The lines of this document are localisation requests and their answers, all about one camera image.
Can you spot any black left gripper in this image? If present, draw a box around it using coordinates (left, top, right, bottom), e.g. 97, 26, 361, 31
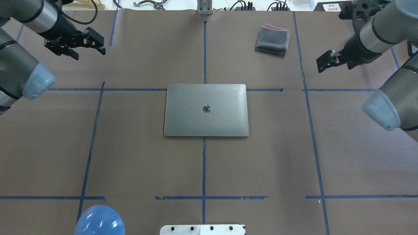
43, 15, 106, 60

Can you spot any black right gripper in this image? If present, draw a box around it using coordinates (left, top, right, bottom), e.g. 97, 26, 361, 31
315, 34, 382, 73

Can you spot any grey laptop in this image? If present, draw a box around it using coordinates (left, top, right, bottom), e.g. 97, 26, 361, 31
163, 83, 249, 137

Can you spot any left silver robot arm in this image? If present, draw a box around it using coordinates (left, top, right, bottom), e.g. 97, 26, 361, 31
0, 0, 106, 114

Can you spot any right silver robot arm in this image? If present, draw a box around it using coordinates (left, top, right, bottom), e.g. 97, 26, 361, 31
315, 0, 418, 140

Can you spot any wooden dish rack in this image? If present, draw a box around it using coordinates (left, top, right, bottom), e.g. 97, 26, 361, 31
66, 0, 106, 10

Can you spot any folded grey cloth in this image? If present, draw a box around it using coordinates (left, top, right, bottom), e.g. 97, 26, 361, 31
255, 24, 290, 55

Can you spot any blue desk lamp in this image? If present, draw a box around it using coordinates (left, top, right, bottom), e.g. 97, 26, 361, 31
74, 205, 125, 235

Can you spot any black left camera cable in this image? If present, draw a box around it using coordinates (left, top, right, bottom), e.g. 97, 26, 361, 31
49, 0, 98, 25

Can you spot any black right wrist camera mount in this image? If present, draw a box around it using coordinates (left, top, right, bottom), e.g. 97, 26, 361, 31
338, 0, 391, 31

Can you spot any aluminium frame post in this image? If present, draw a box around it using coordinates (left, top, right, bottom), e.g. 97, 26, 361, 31
197, 0, 213, 15

